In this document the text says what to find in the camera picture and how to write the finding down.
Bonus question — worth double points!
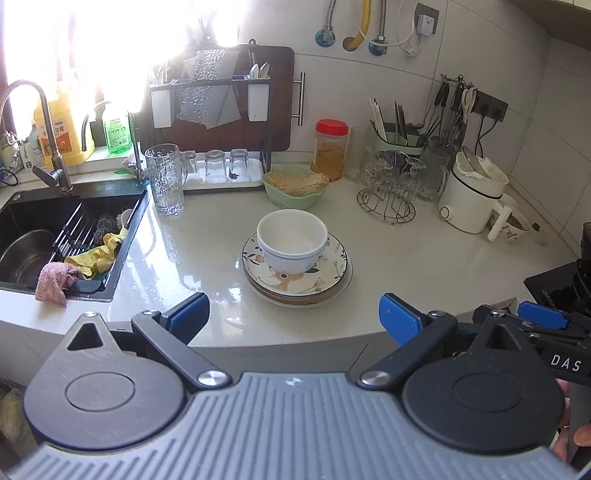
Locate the steel bar handle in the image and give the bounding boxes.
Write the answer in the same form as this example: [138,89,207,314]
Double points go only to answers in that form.
[291,72,306,126]

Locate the yellow oil bottle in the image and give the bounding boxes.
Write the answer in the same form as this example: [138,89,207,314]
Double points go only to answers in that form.
[33,80,95,166]

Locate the floral ceramic bowl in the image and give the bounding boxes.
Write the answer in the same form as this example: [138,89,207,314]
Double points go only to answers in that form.
[496,205,532,241]

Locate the dark scrubbing pad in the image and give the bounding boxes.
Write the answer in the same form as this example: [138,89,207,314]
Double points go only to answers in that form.
[95,213,123,241]

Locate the black kitchen sink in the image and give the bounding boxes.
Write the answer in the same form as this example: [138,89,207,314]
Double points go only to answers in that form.
[0,180,148,303]

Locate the textured glass mug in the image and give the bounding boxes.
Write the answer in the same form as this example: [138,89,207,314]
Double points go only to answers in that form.
[144,144,189,217]

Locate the yellow cloth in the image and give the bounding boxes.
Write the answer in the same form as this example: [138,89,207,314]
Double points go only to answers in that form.
[65,227,127,278]

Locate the bundle of chopsticks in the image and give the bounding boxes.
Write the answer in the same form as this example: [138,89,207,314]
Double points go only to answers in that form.
[368,98,409,141]

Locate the round wire glass rack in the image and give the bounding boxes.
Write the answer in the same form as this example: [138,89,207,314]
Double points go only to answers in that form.
[356,185,416,224]

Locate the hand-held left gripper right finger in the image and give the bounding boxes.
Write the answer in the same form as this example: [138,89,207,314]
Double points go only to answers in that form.
[358,292,529,386]

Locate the black kitchen rack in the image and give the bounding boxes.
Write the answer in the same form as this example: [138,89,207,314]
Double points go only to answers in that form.
[148,76,273,171]

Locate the tall steel faucet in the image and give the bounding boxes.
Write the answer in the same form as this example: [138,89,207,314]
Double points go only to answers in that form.
[0,79,75,195]

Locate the clear jar with red lid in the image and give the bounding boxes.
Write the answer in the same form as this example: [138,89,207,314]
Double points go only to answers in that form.
[311,119,349,182]

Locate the white cutlery holder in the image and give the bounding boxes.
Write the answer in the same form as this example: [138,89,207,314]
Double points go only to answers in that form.
[152,88,176,128]
[248,85,270,122]

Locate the black sink drain rack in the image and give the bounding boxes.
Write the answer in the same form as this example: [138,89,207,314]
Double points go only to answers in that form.
[53,203,134,282]

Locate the black wall power strip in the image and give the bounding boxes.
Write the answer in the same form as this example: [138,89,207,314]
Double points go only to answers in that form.
[471,90,509,121]

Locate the green plastic basket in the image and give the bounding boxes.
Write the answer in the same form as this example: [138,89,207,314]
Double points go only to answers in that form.
[262,166,329,209]

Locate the small steel faucet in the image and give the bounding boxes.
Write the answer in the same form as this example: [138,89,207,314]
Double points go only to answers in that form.
[81,100,145,183]

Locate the grey wall socket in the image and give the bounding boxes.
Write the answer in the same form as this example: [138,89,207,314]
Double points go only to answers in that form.
[416,4,439,35]

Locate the clear glass pitcher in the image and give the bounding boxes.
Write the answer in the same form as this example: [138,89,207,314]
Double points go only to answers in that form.
[418,148,451,201]

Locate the pink cloth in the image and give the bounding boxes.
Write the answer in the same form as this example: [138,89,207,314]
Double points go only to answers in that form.
[35,262,86,308]

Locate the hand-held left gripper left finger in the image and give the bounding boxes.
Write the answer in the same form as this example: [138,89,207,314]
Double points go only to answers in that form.
[65,292,234,388]

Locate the corrugated metal hose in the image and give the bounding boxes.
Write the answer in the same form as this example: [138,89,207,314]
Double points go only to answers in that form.
[323,0,338,40]
[376,0,389,47]

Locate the black induction cooktop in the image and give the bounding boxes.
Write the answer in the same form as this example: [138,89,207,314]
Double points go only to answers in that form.
[524,261,585,315]

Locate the green detergent bottle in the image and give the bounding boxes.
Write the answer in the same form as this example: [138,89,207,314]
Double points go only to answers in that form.
[102,102,132,155]

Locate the grey cutting board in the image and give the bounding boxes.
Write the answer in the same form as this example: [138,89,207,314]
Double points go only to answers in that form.
[205,85,242,130]

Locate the white plate with pink flower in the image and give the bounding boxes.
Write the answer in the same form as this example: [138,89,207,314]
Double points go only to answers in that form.
[241,240,354,308]

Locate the group of clear glass cups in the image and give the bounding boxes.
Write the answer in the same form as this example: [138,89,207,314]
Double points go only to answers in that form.
[348,129,428,199]

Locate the person's right hand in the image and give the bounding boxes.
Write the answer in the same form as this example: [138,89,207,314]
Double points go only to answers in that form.
[551,377,591,464]

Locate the textured glass cutting board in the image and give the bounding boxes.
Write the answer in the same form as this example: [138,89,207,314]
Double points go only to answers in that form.
[178,47,228,127]

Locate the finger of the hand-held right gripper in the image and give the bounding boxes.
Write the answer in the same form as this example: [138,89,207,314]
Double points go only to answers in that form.
[517,300,591,344]

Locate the white cable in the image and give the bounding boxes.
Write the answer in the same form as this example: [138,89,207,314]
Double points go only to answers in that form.
[396,0,426,57]

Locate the white cup with green logo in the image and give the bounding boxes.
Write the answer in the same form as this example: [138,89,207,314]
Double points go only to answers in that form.
[18,134,47,171]

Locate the white electric cooking pot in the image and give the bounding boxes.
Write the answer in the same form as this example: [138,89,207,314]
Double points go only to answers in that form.
[438,148,515,243]

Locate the dried noodles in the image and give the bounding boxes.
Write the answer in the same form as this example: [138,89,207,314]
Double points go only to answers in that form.
[268,173,326,195]

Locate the white plastic bowl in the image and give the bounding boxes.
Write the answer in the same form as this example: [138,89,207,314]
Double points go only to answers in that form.
[257,209,329,259]

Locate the steel pot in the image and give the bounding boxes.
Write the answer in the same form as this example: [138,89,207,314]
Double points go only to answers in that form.
[0,229,56,284]

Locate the white drying tray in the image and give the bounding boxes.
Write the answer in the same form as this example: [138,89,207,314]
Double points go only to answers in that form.
[184,175,264,191]

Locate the green utensil holder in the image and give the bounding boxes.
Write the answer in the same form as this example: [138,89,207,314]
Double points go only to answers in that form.
[372,131,428,160]

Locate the black power cable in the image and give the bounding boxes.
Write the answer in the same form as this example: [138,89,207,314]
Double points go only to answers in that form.
[475,115,497,153]

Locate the row of hanging kitchen utensils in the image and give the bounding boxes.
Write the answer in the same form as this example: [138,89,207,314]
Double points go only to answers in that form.
[422,74,467,148]

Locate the dark wooden cutting board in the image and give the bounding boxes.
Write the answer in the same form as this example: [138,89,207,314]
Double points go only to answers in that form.
[139,45,296,153]

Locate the yellow hose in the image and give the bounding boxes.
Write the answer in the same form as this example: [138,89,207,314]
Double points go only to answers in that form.
[344,0,372,51]

